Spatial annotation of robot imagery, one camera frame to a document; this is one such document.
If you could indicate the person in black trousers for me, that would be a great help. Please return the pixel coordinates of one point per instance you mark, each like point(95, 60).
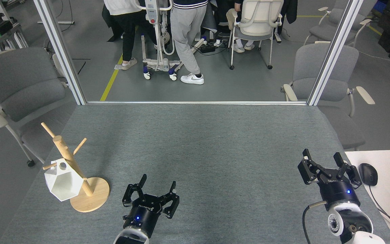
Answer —
point(129, 34)

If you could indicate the grey chair with wheels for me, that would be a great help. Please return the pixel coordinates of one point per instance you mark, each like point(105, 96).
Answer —
point(19, 78)

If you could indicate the black jacket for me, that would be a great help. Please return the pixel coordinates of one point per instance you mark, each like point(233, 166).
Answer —
point(290, 10)

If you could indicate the black computer mouse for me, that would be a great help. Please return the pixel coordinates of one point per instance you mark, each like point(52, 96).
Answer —
point(367, 174)

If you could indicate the white faceted cup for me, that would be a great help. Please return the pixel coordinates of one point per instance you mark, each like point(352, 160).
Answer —
point(63, 184)

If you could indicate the black power strip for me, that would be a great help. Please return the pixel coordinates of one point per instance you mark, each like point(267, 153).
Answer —
point(208, 48)

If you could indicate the person in grey trousers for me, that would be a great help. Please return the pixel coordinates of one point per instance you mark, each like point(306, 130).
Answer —
point(186, 30)

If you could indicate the seated person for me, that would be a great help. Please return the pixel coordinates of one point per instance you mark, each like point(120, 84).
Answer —
point(238, 49)

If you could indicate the grey chair with cream armrests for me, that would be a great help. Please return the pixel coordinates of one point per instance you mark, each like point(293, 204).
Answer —
point(344, 132)

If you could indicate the white stand on wheels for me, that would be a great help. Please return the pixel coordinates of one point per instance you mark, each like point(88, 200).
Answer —
point(152, 15)

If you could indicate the small grey chair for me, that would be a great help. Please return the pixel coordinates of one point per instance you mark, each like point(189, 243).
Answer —
point(322, 32)

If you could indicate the wooden cup rack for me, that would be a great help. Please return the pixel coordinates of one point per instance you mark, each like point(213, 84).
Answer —
point(90, 201)

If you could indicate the silver post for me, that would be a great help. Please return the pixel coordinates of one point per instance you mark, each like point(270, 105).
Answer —
point(60, 51)
point(351, 13)

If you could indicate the white side table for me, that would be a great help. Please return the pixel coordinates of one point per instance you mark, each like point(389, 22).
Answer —
point(388, 169)

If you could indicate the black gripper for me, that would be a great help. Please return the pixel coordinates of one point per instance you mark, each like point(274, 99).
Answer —
point(142, 215)
point(339, 193)

